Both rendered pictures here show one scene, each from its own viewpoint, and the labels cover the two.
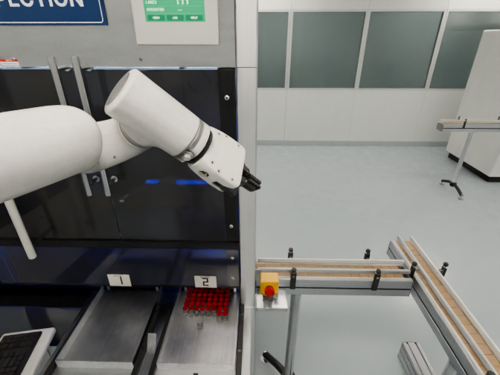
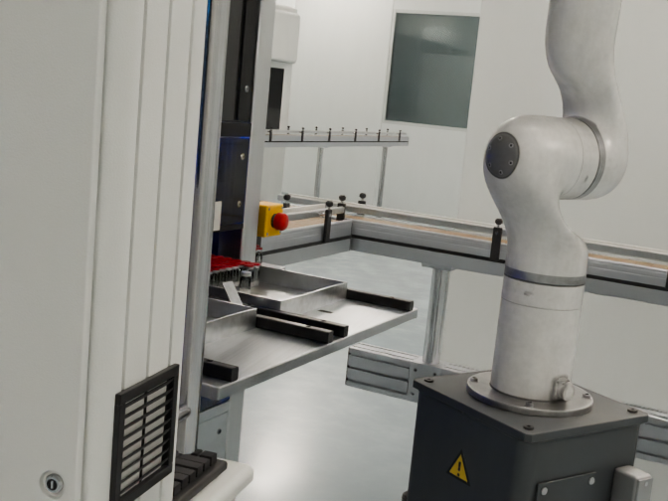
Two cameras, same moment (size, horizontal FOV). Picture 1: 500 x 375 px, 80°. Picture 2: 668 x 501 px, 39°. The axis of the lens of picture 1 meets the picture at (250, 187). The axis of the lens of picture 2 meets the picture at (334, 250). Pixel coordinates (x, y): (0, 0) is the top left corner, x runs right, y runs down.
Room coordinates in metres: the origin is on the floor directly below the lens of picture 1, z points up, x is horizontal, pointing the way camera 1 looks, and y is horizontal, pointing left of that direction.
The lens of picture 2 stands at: (-0.19, 1.76, 1.29)
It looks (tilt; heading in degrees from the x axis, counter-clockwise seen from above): 9 degrees down; 296
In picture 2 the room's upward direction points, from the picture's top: 5 degrees clockwise
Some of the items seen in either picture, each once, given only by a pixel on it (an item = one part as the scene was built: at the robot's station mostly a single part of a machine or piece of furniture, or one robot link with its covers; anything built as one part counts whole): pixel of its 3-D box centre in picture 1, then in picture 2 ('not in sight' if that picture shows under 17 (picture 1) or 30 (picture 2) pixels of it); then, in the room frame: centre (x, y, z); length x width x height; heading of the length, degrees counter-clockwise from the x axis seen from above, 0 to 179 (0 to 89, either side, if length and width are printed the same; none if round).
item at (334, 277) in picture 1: (330, 271); (271, 231); (1.02, -0.37, 0.92); 0.69 x 0.16 x 0.16; 89
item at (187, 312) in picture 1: (205, 312); (223, 276); (0.82, 0.17, 0.90); 0.18 x 0.02 x 0.05; 89
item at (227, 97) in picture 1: (230, 197); (250, 30); (0.86, 0.07, 1.40); 0.04 x 0.01 x 0.80; 89
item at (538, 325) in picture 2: not in sight; (536, 337); (0.14, 0.36, 0.95); 0.19 x 0.19 x 0.18
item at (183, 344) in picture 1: (204, 322); (241, 284); (0.77, 0.18, 0.90); 0.34 x 0.26 x 0.04; 179
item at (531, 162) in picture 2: not in sight; (539, 198); (0.15, 0.39, 1.16); 0.19 x 0.12 x 0.24; 61
